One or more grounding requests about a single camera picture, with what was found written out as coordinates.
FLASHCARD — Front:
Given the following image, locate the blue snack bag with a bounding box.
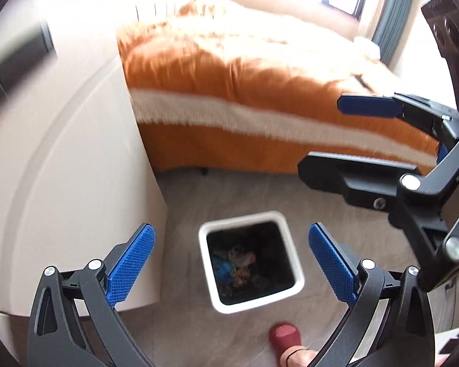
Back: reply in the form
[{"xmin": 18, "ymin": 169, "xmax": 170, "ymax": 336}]
[{"xmin": 211, "ymin": 257, "xmax": 234, "ymax": 284}]

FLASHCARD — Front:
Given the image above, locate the white square trash bin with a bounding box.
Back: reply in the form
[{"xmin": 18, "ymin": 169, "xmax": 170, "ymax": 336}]
[{"xmin": 198, "ymin": 211, "xmax": 305, "ymax": 315}]

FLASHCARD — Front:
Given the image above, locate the teal curtain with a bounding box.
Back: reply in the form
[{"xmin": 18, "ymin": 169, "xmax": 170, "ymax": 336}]
[{"xmin": 372, "ymin": 0, "xmax": 413, "ymax": 65}]

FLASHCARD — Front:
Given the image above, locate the red slipper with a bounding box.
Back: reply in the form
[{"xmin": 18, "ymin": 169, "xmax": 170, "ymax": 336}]
[{"xmin": 268, "ymin": 322, "xmax": 302, "ymax": 359}]

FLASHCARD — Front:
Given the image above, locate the white bedside drawer cabinet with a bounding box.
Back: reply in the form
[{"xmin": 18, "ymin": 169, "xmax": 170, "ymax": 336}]
[{"xmin": 0, "ymin": 20, "xmax": 166, "ymax": 317}]

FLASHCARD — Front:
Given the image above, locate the white lace bed sheet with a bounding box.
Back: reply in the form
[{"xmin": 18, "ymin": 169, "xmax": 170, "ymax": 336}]
[{"xmin": 131, "ymin": 89, "xmax": 436, "ymax": 167}]

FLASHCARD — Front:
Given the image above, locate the beige padded headboard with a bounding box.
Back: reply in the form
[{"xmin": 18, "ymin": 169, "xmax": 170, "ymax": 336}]
[{"xmin": 136, "ymin": 2, "xmax": 181, "ymax": 22}]

